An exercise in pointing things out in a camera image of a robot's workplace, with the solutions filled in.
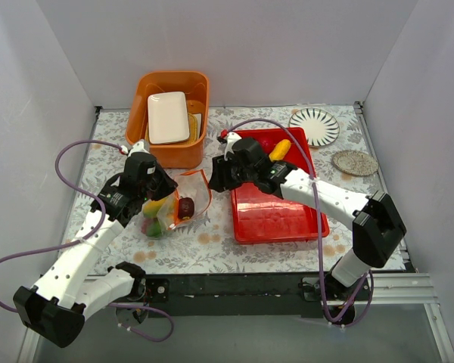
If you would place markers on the dark red round fruit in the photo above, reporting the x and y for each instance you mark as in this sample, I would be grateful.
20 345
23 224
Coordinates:
266 143

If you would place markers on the orange plastic bin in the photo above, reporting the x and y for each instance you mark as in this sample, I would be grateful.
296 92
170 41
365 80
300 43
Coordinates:
195 86

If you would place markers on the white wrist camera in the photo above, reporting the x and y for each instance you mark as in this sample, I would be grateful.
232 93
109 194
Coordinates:
141 146
228 139

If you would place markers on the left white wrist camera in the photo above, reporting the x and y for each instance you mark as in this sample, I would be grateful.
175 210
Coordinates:
141 146

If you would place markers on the aluminium frame rail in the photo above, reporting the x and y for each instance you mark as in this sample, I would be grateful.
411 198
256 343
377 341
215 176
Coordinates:
401 289

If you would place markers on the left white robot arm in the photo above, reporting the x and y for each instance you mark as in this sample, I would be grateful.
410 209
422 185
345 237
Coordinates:
58 324

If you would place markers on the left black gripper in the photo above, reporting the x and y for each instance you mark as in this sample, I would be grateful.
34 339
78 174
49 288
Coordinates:
163 185

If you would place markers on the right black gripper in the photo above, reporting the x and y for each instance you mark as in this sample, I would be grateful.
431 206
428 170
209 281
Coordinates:
219 174

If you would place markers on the yellow tray in bin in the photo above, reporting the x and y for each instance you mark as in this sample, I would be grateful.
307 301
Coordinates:
183 131

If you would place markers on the dark brown passion fruit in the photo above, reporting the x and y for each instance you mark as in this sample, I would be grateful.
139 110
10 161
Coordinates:
186 208

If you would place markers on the yellow elongated mango toy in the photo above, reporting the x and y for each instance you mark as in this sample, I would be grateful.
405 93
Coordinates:
280 150

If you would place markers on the speckled round coaster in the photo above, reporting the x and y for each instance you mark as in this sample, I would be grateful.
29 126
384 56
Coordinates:
354 162

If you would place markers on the white striped round plate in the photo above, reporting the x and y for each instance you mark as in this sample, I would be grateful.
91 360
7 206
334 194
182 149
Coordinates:
320 127

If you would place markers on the green yellow papaya toy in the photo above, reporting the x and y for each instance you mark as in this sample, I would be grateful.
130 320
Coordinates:
156 209

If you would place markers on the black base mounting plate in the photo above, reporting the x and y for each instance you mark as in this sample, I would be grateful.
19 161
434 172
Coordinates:
229 294

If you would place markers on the orange green mango toy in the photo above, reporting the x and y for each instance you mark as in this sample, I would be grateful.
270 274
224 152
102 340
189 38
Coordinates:
153 228

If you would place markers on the red plastic tray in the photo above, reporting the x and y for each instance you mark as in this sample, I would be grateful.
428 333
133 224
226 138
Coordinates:
260 218

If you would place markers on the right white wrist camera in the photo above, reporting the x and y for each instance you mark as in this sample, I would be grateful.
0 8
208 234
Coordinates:
228 139

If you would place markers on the clear zip top bag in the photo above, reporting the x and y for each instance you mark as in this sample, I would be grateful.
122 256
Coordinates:
191 184

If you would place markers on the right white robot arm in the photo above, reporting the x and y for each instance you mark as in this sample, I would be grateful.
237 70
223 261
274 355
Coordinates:
376 225

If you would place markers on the purple grape bunch toy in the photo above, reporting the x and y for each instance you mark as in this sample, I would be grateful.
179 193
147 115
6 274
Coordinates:
144 226

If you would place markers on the white rectangular plate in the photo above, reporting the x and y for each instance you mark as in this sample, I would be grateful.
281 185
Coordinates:
166 105

